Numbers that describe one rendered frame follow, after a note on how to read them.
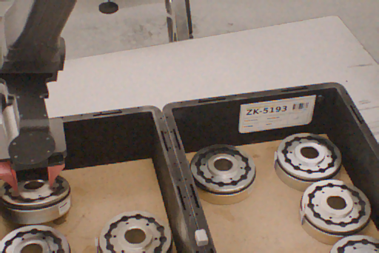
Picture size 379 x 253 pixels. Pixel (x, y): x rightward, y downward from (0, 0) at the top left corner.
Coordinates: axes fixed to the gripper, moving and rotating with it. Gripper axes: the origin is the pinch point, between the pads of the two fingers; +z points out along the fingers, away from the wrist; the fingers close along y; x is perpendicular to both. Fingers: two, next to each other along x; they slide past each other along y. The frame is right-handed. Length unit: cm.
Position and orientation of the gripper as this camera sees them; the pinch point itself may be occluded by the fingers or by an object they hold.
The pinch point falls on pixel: (32, 182)
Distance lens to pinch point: 111.3
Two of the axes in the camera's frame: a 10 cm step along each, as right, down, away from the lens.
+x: -2.2, -7.0, 6.8
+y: 9.8, -1.2, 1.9
